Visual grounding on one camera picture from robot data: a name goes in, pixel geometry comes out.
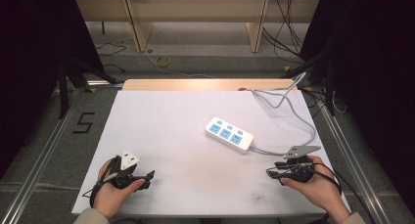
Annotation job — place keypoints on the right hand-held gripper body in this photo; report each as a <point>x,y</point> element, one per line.
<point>298,168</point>

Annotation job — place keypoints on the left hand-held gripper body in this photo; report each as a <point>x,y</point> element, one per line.
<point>128,160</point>

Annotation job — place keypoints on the person's right hand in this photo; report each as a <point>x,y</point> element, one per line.
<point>318,188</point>

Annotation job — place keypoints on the person's left hand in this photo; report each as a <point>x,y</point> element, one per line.
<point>112,195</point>

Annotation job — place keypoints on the white board table cover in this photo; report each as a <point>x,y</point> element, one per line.
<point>169,158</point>

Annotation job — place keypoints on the white power strip blue sockets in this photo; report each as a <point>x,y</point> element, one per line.
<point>229,134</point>

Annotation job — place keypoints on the black metal stand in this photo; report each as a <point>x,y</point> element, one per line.
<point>329,83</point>
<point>76,75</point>

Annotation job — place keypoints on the yellow tape roll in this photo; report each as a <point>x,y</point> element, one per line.
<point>162,61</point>

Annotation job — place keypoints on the beige wooden bench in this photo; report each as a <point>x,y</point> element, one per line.
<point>199,8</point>

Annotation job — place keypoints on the aluminium floor rail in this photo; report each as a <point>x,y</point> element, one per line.
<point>39,162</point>
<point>354,162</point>

